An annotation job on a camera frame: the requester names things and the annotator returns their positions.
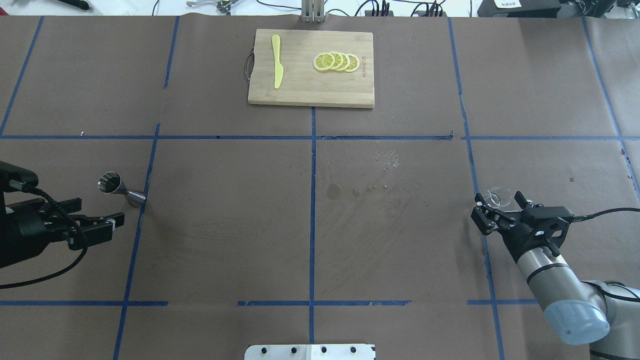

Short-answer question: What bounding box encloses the clear glass shaker cup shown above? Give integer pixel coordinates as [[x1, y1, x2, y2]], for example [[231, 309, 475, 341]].
[[483, 186, 514, 208]]

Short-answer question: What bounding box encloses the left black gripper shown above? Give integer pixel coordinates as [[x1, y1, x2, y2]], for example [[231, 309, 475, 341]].
[[0, 198, 126, 268]]

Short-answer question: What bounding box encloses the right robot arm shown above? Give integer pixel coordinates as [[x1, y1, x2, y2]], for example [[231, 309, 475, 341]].
[[470, 191, 640, 360]]

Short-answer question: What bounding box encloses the yellow plastic knife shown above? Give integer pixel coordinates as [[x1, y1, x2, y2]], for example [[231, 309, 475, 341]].
[[270, 34, 285, 90]]

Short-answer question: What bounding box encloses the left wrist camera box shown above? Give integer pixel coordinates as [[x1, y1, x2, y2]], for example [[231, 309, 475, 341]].
[[0, 161, 39, 193]]

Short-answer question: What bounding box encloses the metal reacher grabber stick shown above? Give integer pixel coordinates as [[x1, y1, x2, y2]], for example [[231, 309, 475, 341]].
[[185, 0, 238, 15]]

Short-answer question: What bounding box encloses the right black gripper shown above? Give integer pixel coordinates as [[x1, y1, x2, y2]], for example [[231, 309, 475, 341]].
[[470, 191, 538, 261]]

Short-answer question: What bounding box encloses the lemon slice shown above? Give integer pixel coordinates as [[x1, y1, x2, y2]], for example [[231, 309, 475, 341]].
[[330, 51, 345, 71], [336, 53, 351, 72], [312, 52, 336, 72], [344, 54, 361, 73]]

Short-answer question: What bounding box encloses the steel double jigger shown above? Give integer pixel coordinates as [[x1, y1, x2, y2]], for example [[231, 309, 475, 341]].
[[97, 171, 147, 208]]

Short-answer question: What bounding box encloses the aluminium frame post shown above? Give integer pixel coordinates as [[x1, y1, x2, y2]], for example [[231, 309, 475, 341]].
[[301, 0, 327, 23]]

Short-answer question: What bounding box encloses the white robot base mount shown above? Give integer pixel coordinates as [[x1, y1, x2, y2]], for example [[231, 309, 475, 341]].
[[244, 343, 377, 360]]

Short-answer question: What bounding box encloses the bamboo cutting board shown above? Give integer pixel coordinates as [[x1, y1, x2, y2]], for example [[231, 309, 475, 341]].
[[247, 29, 375, 109]]

